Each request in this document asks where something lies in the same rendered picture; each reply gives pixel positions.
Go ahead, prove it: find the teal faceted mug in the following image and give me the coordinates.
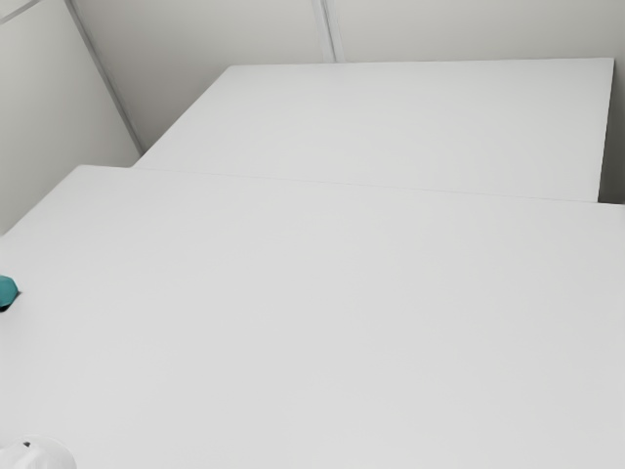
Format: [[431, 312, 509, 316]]
[[0, 275, 21, 311]]

